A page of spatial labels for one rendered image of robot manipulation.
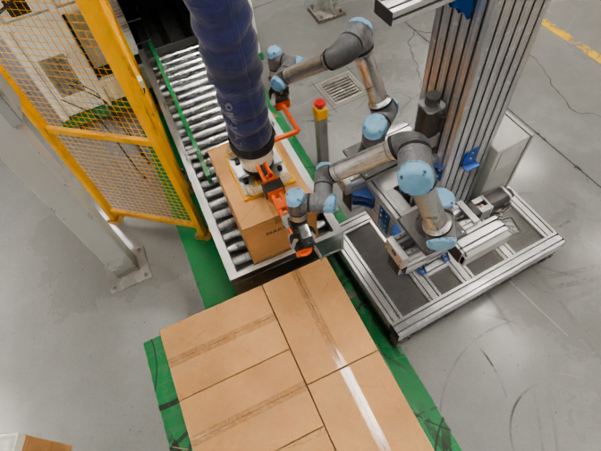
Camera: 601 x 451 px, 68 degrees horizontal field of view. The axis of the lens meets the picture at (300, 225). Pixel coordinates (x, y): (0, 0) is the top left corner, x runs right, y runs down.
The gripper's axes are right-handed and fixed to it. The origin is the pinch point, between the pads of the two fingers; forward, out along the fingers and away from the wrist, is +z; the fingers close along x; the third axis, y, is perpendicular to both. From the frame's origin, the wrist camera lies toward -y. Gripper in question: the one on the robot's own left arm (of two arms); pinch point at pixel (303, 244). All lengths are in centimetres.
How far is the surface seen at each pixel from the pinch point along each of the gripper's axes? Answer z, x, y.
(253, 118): -32, 0, 51
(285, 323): 53, 19, -10
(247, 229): 14.1, 19.5, 28.1
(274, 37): 109, -90, 300
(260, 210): 13.1, 9.6, 35.0
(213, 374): 54, 62, -19
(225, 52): -68, 4, 50
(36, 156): -17, 100, 93
